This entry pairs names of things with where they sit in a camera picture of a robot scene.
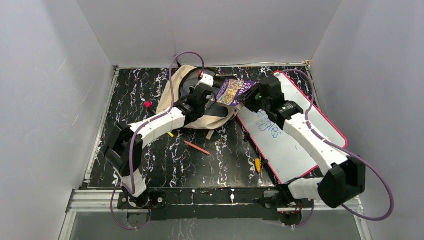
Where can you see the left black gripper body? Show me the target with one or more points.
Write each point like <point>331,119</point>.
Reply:
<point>205,91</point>

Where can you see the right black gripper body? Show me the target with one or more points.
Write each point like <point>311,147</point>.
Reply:
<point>252,100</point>

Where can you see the purple treehouse book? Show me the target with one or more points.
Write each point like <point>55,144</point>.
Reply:
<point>231,91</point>

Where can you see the cream canvas student bag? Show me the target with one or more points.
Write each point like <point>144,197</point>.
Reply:
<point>184,93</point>

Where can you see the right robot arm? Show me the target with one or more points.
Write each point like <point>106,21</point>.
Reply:
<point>294,137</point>

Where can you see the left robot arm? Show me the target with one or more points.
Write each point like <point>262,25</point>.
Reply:
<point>123,148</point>

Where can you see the red pencil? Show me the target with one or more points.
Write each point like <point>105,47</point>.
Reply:
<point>197,148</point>

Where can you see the yellow marker cap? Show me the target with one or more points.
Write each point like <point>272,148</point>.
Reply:
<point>258,165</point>

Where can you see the pink black highlighter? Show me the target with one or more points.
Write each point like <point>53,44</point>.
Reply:
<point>150,109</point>

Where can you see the pink framed whiteboard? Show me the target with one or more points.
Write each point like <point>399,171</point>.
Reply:
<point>287,159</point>

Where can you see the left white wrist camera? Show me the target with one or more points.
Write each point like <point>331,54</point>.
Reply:
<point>205,79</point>

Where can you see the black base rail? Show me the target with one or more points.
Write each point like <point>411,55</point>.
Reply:
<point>272,203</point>

